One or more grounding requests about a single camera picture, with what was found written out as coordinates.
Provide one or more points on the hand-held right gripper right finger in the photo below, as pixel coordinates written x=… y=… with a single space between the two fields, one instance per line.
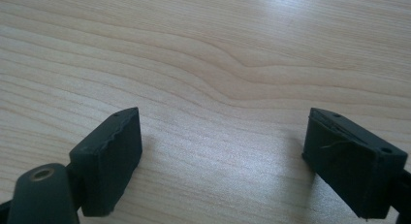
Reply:
x=349 y=166

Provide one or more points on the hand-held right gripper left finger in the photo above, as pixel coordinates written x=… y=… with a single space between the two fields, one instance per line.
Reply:
x=106 y=166

